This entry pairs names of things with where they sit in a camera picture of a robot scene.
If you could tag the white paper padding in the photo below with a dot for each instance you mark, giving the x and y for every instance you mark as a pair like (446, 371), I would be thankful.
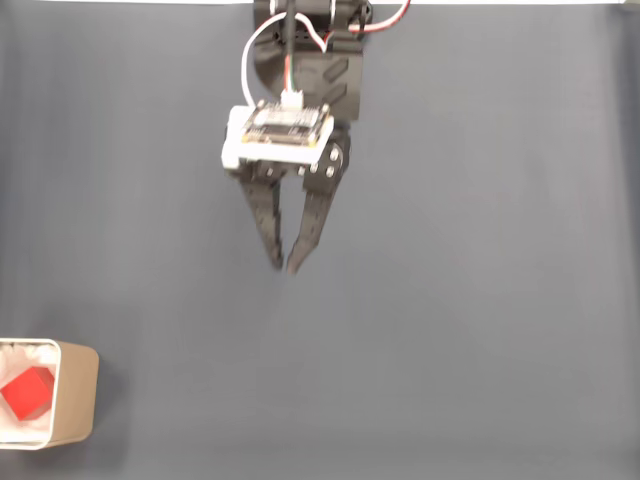
(15, 357)

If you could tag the red cube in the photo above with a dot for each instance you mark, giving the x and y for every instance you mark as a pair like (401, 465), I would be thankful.
(27, 395)

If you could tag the camera board on white mount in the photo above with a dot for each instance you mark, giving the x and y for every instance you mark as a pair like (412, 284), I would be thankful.
(280, 130)

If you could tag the beige box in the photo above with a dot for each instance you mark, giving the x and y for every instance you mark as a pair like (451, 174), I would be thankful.
(75, 395)

